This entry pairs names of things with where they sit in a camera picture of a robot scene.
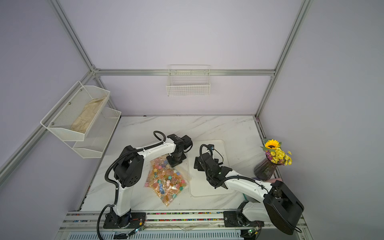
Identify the clear ziploc bag of candies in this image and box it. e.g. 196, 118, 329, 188
144, 155, 188, 206

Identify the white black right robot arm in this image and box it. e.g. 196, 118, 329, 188
197, 144, 304, 235

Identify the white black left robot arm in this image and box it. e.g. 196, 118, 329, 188
97, 131, 193, 230

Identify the white plastic tray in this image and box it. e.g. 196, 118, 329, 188
187, 139, 238, 198

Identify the dark glass vase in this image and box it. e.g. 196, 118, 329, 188
254, 158, 278, 181

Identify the sunflower and yellow flower bouquet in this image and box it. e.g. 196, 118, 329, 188
261, 139, 293, 166

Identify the beige cloth in shelf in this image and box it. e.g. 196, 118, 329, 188
71, 97, 106, 134

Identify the white two-tier mesh shelf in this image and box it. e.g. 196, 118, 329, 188
41, 82, 121, 159

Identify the white wire wall basket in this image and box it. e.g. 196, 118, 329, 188
166, 65, 211, 97

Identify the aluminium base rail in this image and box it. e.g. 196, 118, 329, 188
55, 210, 312, 240

